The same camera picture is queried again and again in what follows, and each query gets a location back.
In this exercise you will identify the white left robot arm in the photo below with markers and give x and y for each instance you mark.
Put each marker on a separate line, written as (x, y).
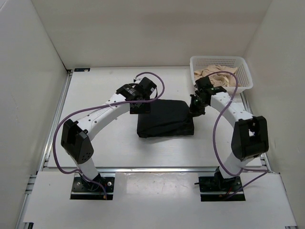
(77, 136)

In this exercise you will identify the black trousers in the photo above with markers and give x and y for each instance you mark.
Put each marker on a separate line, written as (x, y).
(167, 118)

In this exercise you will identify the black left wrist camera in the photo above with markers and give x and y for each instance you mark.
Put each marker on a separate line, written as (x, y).
(145, 86)

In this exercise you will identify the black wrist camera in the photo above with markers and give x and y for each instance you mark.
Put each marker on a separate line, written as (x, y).
(203, 83)
(145, 86)

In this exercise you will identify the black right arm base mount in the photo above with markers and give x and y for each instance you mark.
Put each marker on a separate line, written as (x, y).
(213, 191)

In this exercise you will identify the white plastic basket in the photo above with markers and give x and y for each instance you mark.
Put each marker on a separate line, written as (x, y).
(243, 74)

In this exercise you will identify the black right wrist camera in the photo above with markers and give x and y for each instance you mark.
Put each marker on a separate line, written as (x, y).
(203, 83)

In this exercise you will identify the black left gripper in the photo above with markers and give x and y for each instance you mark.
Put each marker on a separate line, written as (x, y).
(146, 109)

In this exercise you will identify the aluminium left frame rail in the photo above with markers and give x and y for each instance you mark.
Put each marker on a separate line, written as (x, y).
(45, 153)

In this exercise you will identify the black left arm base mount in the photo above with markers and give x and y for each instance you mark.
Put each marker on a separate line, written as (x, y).
(83, 190)

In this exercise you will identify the aluminium right frame rail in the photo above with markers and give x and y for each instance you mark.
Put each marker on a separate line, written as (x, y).
(264, 157)

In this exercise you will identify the aluminium front frame rail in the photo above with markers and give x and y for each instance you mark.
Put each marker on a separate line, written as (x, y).
(151, 169)

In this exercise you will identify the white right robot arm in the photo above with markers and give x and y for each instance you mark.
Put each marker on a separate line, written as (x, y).
(250, 133)

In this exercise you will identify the aluminium frame rail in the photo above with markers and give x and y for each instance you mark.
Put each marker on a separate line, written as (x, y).
(151, 169)
(45, 153)
(264, 157)

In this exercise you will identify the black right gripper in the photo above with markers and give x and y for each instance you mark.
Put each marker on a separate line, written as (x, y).
(194, 111)

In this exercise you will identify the beige trousers in basket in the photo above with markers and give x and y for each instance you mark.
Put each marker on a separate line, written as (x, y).
(218, 75)

